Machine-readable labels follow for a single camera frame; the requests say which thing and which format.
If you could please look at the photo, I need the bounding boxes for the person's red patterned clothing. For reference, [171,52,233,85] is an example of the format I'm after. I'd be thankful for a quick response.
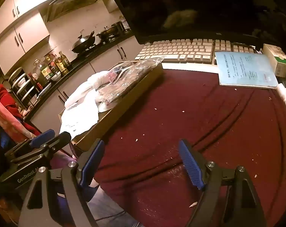
[0,76,42,145]

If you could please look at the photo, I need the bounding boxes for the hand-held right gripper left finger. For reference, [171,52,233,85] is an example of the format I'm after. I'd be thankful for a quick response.
[17,139,105,227]

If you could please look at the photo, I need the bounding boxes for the white squeeze bottle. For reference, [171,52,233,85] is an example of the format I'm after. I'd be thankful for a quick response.
[276,84,286,111]

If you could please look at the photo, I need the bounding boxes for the dark oil bottle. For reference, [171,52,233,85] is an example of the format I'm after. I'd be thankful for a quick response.
[48,54,63,76]
[59,51,71,73]

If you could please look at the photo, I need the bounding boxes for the white upper kitchen cabinets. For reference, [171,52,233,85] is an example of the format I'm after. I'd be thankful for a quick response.
[0,0,104,76]

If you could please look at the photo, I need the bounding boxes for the metal dish rack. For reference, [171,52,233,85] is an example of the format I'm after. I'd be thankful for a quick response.
[8,67,40,110]

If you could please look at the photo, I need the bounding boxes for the cardboard box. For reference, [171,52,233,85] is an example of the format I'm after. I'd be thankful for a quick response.
[58,61,164,152]

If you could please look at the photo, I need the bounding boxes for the white towel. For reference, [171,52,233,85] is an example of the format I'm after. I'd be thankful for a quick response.
[64,70,113,108]

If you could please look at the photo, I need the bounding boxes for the black monitor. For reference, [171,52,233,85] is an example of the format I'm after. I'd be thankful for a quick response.
[103,0,286,52]

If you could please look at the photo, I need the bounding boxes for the white plastic packet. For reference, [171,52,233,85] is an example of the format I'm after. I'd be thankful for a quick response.
[59,92,100,139]

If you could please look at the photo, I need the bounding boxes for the light blue booklet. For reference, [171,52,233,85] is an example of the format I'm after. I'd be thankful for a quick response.
[214,51,279,89]

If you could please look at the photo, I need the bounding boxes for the crinkled clear plastic bag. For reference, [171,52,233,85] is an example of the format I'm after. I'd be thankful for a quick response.
[95,57,163,105]

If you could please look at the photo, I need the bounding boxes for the dark red tablecloth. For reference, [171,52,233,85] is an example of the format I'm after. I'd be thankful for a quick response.
[71,65,286,227]

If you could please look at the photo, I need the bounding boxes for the white keyboard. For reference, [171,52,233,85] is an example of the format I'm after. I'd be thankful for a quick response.
[134,38,262,65]

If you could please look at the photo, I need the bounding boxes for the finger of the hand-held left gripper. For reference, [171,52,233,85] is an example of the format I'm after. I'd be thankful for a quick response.
[29,129,56,147]
[42,131,72,152]

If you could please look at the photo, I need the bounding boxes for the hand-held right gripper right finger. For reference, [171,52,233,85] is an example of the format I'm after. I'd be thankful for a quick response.
[178,139,268,227]

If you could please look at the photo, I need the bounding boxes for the black wok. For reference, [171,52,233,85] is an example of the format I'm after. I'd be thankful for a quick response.
[71,30,97,54]

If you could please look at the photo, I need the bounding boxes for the range hood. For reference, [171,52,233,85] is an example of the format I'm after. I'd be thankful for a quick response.
[44,0,108,24]

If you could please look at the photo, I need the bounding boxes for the green white carton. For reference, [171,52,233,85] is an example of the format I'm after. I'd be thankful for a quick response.
[263,43,286,78]

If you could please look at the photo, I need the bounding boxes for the kitchen counter with cabinets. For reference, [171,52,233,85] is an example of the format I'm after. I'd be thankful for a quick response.
[27,34,144,134]

